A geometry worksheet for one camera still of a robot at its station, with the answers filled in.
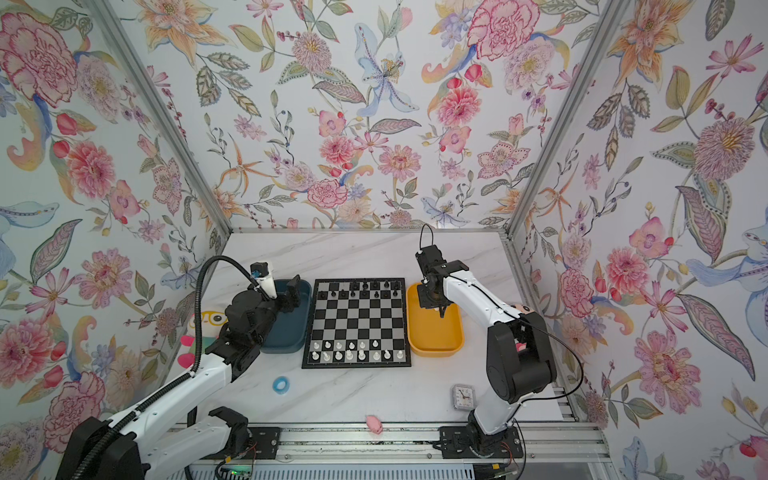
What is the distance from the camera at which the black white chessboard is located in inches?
34.5

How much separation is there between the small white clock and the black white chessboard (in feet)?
0.48

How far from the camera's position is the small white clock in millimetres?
799

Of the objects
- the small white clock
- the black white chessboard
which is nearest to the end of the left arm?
the black white chessboard

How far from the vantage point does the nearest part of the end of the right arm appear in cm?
65

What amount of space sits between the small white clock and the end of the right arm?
242 mm

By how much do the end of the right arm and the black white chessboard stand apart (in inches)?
5.5

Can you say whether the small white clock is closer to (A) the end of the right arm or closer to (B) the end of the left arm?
(A) the end of the right arm

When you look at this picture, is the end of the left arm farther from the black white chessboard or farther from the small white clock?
the small white clock
